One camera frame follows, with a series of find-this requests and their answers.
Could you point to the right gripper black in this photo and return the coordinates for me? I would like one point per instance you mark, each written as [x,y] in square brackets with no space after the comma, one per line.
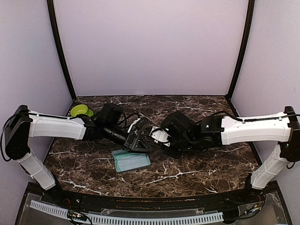
[175,154]

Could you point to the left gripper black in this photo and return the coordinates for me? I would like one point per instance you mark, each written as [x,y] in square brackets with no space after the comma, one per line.
[131,142]

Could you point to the light blue cloth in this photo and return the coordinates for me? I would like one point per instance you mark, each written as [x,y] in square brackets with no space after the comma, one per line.
[130,163]

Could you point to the blue-grey glasses case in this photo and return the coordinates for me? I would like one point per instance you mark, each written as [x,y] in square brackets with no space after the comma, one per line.
[117,154]

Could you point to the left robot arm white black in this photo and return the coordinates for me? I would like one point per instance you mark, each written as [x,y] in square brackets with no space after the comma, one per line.
[25,124]

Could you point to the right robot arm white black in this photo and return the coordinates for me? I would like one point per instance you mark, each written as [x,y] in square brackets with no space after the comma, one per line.
[221,129]

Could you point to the green plate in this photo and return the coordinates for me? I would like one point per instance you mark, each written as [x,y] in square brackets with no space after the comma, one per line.
[89,113]

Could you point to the green bowl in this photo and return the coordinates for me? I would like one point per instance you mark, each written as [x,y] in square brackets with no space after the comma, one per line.
[79,109]

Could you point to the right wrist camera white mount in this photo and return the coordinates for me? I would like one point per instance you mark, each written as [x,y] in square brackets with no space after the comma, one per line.
[157,135]

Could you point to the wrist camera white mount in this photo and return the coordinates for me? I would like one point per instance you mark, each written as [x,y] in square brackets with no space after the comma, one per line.
[137,124]
[157,135]

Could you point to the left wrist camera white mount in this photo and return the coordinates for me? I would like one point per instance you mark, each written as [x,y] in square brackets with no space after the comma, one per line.
[137,124]

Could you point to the black front rail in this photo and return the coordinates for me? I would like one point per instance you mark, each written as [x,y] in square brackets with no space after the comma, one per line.
[222,201]

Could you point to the white slotted cable duct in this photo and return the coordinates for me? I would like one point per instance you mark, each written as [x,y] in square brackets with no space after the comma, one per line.
[126,218]

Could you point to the right black frame post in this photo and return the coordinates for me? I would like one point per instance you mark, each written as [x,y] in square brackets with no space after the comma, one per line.
[243,47]

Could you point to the black frame post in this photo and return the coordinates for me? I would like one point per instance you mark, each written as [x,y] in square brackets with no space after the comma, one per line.
[243,47]
[59,48]

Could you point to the left black frame post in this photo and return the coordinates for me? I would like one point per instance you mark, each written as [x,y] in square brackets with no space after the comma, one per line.
[59,48]

